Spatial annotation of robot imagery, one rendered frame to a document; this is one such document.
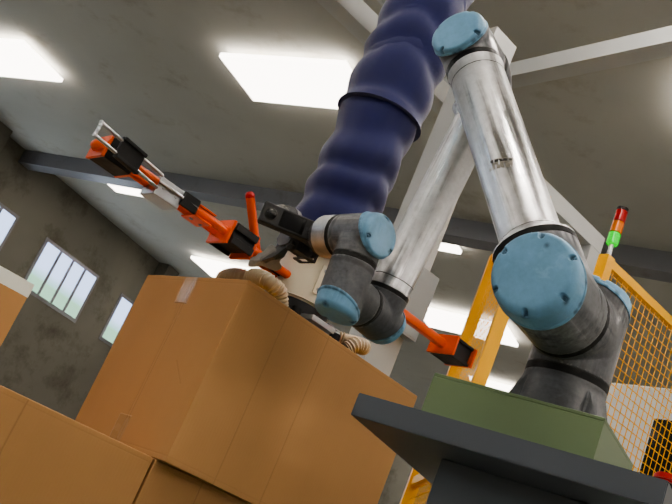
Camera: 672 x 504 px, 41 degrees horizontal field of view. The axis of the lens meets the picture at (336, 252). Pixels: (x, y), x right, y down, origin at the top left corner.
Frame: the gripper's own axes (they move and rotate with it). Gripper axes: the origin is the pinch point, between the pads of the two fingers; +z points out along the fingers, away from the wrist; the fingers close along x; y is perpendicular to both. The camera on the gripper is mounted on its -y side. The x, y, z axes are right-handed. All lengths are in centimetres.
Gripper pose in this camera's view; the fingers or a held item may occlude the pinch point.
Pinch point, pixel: (258, 234)
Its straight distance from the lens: 201.9
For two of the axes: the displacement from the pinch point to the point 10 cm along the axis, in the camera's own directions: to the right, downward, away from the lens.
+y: 6.5, 4.9, 5.8
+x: 3.6, -8.7, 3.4
